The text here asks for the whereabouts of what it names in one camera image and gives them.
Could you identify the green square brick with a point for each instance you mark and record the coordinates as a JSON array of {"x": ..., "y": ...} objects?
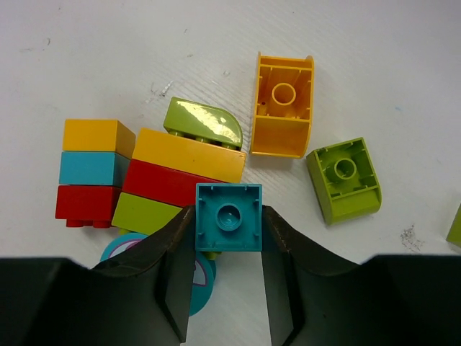
[{"x": 344, "y": 181}]

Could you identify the long red brick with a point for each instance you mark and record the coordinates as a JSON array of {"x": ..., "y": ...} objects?
[{"x": 162, "y": 184}]

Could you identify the teal square brick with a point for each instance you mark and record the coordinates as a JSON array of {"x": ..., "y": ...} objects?
[{"x": 228, "y": 217}]

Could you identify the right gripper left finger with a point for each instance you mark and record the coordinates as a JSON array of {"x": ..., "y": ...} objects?
[{"x": 139, "y": 297}]

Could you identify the yellow curved brick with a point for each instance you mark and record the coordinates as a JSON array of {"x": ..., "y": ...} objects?
[
  {"x": 283, "y": 106},
  {"x": 454, "y": 235}
]

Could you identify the yellow curved brick back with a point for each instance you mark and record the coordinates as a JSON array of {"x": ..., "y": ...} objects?
[{"x": 283, "y": 106}]

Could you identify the yellow curved brick front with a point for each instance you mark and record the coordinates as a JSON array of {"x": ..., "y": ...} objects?
[{"x": 454, "y": 235}]

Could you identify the long green brick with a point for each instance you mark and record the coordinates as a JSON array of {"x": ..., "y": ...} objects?
[{"x": 141, "y": 215}]

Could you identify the teal flower face brick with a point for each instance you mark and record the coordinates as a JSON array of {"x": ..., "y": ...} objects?
[{"x": 204, "y": 269}]

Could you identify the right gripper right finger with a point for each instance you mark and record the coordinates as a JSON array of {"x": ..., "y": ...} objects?
[{"x": 315, "y": 297}]

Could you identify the small yellow brick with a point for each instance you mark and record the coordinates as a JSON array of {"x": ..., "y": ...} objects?
[{"x": 98, "y": 135}]

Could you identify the green curved brick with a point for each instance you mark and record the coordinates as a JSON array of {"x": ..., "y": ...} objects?
[{"x": 203, "y": 123}]

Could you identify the small red brick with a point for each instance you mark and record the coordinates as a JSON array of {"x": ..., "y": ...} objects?
[{"x": 87, "y": 205}]

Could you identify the long yellow brick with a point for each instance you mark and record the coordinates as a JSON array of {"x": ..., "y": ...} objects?
[{"x": 187, "y": 155}]

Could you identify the small teal brick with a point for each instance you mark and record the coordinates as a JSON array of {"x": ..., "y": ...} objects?
[{"x": 93, "y": 168}]

